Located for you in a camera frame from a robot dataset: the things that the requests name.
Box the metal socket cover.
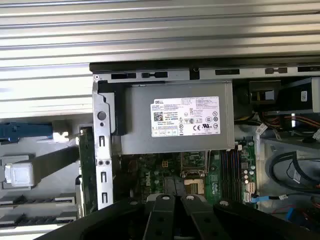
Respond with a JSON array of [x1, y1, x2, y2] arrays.
[[179, 150, 209, 177]]

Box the black data cable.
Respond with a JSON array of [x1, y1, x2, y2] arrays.
[[271, 149, 320, 191]]

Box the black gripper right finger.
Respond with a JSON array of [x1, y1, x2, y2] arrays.
[[175, 176, 320, 240]]

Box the black RAM slot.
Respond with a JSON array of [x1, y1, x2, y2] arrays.
[[230, 149, 236, 203], [225, 149, 231, 203], [235, 149, 241, 203], [220, 149, 226, 203]]

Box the orange yellow power wires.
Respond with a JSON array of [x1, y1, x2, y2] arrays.
[[234, 112, 320, 133]]

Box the hard disk in blue carrier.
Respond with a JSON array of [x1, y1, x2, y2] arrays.
[[0, 121, 55, 145]]

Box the blue data cable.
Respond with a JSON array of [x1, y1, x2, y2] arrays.
[[251, 193, 288, 203]]

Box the grey parts rack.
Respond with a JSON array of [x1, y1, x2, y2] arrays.
[[0, 119, 85, 233]]

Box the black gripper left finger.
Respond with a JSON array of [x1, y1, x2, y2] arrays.
[[33, 176, 177, 240]]

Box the RAM stick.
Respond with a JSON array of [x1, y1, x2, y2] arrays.
[[9, 216, 61, 225]]

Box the thin metal locking lever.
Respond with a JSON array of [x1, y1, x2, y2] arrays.
[[204, 149, 210, 177]]

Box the grey power supply unit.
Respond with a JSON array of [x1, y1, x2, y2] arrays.
[[119, 81, 236, 155]]

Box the silver CPU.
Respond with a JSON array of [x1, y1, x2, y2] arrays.
[[11, 163, 35, 188]]

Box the green graphics card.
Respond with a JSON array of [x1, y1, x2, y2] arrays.
[[77, 126, 98, 217]]

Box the black PC case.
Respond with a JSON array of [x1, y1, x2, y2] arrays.
[[89, 61, 320, 231]]

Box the green motherboard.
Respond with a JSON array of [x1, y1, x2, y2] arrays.
[[111, 139, 258, 210]]

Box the CPU socket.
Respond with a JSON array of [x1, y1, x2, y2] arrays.
[[183, 174, 206, 195]]

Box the optical disc drive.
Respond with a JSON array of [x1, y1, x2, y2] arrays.
[[277, 77, 320, 113]]

